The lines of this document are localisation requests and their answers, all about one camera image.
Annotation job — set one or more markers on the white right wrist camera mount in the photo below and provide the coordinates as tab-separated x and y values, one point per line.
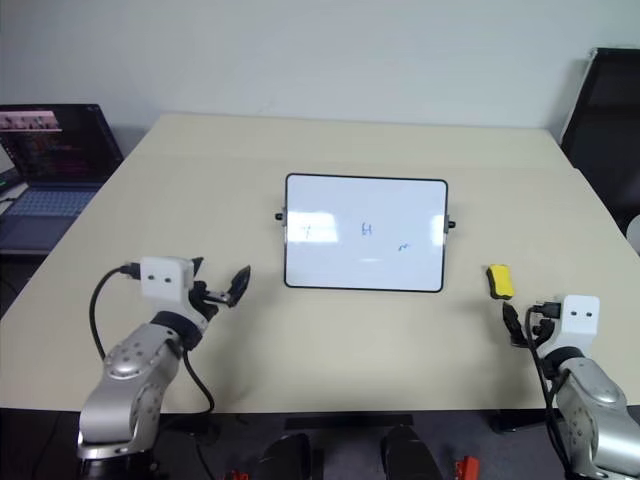
579	320

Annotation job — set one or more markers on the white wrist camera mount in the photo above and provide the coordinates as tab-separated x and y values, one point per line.
579	320
160	277

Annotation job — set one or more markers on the small red object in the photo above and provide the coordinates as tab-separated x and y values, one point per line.
466	469

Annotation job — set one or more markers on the dark rounded shape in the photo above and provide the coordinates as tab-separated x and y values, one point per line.
410	455
287	457

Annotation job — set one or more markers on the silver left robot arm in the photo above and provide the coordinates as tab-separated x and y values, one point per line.
127	360

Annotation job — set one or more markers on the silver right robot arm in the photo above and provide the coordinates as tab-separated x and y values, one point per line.
595	415

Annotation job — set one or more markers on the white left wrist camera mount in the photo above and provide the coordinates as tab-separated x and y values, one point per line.
160	277

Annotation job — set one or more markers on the open blue laptop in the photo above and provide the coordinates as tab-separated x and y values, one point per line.
47	165

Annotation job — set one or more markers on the small black-framed whiteboard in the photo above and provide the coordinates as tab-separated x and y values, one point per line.
365	235

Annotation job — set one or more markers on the yellow and black eraser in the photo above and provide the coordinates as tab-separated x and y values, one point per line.
500	280

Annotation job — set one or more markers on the black table bracket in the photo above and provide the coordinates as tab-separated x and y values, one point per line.
505	422

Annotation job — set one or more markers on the black office chair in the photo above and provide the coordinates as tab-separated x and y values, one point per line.
607	130

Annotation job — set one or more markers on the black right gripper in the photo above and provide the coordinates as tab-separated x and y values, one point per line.
539	331

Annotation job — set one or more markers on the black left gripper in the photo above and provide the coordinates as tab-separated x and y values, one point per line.
206	296

